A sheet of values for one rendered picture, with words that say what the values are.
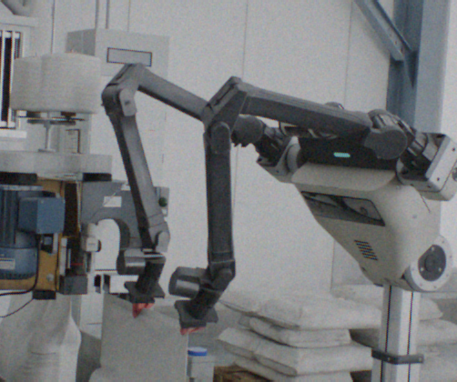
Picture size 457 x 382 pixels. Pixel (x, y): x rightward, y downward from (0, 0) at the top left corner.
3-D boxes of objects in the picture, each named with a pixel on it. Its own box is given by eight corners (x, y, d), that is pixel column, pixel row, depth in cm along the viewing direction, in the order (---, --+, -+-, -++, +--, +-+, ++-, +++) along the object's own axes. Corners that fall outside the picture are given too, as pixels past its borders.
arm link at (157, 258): (170, 260, 269) (162, 247, 273) (147, 260, 266) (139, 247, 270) (163, 281, 273) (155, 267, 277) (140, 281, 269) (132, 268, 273)
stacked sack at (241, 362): (357, 391, 573) (359, 369, 573) (292, 396, 552) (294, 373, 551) (288, 364, 631) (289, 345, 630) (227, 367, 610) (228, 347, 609)
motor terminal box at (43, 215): (64, 242, 269) (67, 198, 268) (36, 243, 261) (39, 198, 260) (41, 238, 274) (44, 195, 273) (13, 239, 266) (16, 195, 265)
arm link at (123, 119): (134, 85, 259) (115, 86, 269) (114, 92, 257) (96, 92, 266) (177, 245, 268) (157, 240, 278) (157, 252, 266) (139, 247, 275)
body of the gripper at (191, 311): (172, 304, 252) (183, 286, 247) (208, 303, 257) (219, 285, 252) (179, 326, 248) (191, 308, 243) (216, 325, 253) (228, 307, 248)
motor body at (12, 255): (46, 281, 271) (52, 186, 270) (-10, 282, 263) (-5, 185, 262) (25, 272, 284) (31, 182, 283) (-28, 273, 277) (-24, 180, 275)
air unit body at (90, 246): (99, 278, 294) (102, 225, 293) (84, 278, 292) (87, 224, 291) (93, 276, 298) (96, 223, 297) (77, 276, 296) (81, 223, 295)
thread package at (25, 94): (66, 115, 299) (69, 57, 298) (18, 112, 292) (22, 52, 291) (46, 115, 312) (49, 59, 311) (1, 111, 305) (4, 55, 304)
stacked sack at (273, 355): (389, 373, 576) (391, 347, 575) (295, 381, 542) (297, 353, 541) (340, 356, 612) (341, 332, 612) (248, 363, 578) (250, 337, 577)
